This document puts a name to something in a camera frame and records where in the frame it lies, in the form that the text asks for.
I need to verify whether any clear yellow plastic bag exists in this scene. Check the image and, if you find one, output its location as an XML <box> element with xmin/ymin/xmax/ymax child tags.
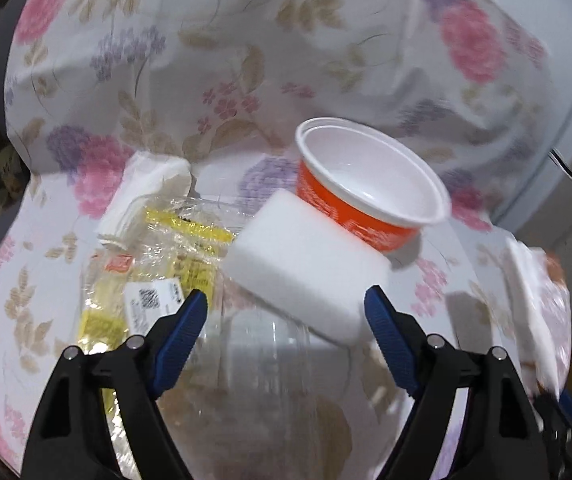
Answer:
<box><xmin>77</xmin><ymin>198</ymin><xmax>248</xmax><ymax>353</ymax></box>

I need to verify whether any white sponge block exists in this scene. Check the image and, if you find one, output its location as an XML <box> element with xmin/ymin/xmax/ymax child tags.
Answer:
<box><xmin>221</xmin><ymin>190</ymin><xmax>392</xmax><ymax>347</ymax></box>

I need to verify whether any white tissue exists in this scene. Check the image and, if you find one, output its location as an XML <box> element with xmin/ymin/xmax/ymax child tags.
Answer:
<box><xmin>96</xmin><ymin>151</ymin><xmax>193</xmax><ymax>249</ymax></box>

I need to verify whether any orange white instant noodle cup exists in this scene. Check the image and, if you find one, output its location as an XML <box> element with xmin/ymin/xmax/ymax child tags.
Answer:
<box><xmin>295</xmin><ymin>117</ymin><xmax>452</xmax><ymax>252</ymax></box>

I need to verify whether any floral cloth cover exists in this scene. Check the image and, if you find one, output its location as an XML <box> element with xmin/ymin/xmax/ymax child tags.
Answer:
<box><xmin>0</xmin><ymin>0</ymin><xmax>556</xmax><ymax>474</ymax></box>

